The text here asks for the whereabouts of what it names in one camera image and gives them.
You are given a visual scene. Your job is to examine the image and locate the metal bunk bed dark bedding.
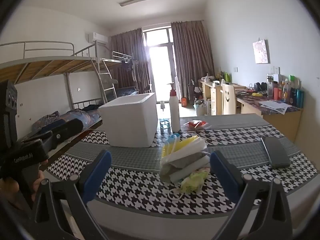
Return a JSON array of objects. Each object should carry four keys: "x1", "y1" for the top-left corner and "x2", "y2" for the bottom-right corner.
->
[{"x1": 100, "y1": 51, "x2": 150, "y2": 103}]

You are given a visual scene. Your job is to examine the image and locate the person's left hand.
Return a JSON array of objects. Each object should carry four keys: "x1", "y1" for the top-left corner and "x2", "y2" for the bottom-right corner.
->
[{"x1": 31, "y1": 159, "x2": 50, "y2": 202}]

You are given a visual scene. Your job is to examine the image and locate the glass balcony door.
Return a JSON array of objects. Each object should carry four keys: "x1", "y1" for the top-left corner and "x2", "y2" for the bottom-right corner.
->
[{"x1": 144, "y1": 27, "x2": 175, "y2": 103}]

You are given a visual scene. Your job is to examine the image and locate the white papers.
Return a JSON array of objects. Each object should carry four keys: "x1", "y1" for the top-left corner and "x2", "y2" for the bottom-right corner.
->
[{"x1": 259, "y1": 100, "x2": 289, "y2": 113}]

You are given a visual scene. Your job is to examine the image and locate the metal bunk bed wooden slats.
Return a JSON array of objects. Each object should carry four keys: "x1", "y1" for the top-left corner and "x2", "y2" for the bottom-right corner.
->
[{"x1": 0, "y1": 41, "x2": 118, "y2": 160}]

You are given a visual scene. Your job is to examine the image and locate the red snack packet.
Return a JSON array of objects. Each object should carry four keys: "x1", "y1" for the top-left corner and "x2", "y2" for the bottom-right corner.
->
[{"x1": 184, "y1": 120, "x2": 212, "y2": 130}]

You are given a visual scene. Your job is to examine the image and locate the metal bunk ladder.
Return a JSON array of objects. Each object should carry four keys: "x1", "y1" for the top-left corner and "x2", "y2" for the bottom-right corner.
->
[{"x1": 97, "y1": 60, "x2": 118, "y2": 105}]

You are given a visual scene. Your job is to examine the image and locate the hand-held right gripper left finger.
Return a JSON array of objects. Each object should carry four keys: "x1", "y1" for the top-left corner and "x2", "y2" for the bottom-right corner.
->
[{"x1": 32, "y1": 149, "x2": 113, "y2": 240}]

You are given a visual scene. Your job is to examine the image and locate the white foam box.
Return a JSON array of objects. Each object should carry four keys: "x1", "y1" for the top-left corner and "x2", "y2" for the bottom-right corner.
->
[{"x1": 98, "y1": 92, "x2": 158, "y2": 148}]

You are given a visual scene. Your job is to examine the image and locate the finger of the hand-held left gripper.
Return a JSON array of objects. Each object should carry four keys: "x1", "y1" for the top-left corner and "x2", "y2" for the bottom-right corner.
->
[{"x1": 21, "y1": 118, "x2": 84, "y2": 153}]

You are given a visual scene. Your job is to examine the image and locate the small wall picture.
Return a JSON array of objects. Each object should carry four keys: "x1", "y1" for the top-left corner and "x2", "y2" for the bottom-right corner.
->
[{"x1": 252, "y1": 39, "x2": 270, "y2": 64}]

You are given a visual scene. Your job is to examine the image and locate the brown curtain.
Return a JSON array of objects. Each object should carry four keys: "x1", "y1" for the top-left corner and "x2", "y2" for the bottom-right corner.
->
[
  {"x1": 171, "y1": 20, "x2": 215, "y2": 100},
  {"x1": 110, "y1": 27, "x2": 150, "y2": 93}
]

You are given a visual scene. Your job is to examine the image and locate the white pump bottle red collar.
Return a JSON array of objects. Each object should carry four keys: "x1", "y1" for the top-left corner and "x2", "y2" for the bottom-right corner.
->
[{"x1": 167, "y1": 82, "x2": 181, "y2": 133}]

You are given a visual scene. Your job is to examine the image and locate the wooden chair smiley face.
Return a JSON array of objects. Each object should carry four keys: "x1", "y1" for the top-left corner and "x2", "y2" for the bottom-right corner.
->
[{"x1": 220, "y1": 83, "x2": 237, "y2": 116}]

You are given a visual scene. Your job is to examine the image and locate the blue patterned quilt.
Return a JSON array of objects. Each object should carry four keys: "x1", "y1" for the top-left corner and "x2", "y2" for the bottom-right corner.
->
[{"x1": 31, "y1": 109, "x2": 102, "y2": 137}]

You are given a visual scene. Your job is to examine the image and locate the white air conditioner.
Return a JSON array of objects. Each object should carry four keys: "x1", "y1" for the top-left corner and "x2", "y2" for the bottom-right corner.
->
[{"x1": 85, "y1": 32, "x2": 108, "y2": 43}]

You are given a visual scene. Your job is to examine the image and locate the dark phone case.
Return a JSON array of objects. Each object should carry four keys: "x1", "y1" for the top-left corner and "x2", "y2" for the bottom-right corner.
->
[{"x1": 260, "y1": 136, "x2": 292, "y2": 169}]

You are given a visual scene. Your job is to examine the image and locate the dark hanging clothes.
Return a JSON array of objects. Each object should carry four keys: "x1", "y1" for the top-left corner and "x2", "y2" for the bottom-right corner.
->
[{"x1": 120, "y1": 56, "x2": 137, "y2": 82}]

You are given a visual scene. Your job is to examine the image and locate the long wooden desk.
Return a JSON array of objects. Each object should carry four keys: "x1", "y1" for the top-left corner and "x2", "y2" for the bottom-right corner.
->
[{"x1": 199, "y1": 79, "x2": 303, "y2": 143}]

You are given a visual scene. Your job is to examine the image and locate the row of bottles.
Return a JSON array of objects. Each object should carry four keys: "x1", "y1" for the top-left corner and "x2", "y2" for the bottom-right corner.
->
[{"x1": 266, "y1": 74, "x2": 305, "y2": 108}]

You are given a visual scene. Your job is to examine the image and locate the green plastic bag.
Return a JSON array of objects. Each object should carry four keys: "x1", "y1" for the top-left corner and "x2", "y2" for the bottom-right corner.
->
[{"x1": 170, "y1": 169, "x2": 210, "y2": 201}]

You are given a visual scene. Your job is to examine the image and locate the grey sock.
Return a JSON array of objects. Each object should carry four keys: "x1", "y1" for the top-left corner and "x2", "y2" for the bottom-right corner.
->
[{"x1": 161, "y1": 152, "x2": 210, "y2": 171}]

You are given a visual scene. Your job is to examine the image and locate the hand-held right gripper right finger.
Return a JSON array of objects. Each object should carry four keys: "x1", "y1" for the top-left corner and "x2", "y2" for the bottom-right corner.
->
[{"x1": 209, "y1": 150, "x2": 293, "y2": 240}]

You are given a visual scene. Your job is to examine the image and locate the stack of face masks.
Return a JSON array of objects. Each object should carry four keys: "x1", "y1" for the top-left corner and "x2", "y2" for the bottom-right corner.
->
[{"x1": 161, "y1": 134, "x2": 208, "y2": 158}]

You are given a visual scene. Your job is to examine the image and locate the white cloth strip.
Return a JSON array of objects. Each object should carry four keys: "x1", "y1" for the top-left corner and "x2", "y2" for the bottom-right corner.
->
[{"x1": 170, "y1": 156, "x2": 213, "y2": 182}]

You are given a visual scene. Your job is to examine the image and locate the white bucket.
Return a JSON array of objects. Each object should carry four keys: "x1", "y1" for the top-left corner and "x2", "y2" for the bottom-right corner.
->
[{"x1": 194, "y1": 100, "x2": 207, "y2": 117}]

